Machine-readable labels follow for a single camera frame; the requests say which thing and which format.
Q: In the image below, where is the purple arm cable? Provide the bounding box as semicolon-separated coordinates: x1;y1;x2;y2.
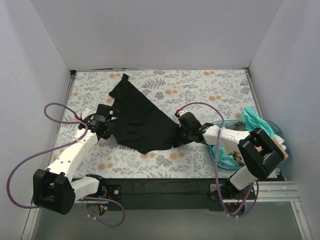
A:
7;102;126;228
174;101;260;218

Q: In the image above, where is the beige t shirt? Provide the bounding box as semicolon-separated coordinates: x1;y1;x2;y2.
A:
225;148;245;165

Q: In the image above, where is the black t shirt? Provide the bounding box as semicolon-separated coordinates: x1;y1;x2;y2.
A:
109;74;180;154

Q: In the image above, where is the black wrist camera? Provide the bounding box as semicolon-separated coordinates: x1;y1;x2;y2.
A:
178;110;200;127
96;103;116;119

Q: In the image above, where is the teal t shirt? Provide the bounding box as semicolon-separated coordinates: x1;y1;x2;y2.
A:
217;107;276;170

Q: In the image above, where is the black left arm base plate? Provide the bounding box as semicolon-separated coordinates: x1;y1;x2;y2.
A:
99;184;123;201

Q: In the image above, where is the floral patterned table mat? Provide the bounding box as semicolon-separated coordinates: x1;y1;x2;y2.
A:
55;69;256;178

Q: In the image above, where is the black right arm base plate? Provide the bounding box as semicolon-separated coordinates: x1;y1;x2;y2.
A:
207;180;256;200

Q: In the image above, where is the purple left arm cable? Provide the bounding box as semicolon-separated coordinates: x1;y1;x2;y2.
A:
7;102;126;228

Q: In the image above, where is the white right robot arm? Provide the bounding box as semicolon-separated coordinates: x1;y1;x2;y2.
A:
176;112;288;199

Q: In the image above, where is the white t shirt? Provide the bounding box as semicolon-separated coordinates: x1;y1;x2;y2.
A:
274;134;287;150

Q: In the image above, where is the aluminium front rail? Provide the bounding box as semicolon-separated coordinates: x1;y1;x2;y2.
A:
31;181;300;204

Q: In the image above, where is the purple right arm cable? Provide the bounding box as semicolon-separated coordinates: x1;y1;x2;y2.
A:
174;101;260;218

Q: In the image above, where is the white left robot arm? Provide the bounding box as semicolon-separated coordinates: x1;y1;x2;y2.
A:
33;104;116;215

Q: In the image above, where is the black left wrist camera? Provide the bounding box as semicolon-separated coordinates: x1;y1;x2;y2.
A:
96;103;116;119

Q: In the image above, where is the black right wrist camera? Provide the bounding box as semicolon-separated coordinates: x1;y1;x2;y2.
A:
178;110;200;127

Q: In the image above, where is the clear blue plastic basket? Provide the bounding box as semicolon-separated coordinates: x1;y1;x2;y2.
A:
206;118;292;171

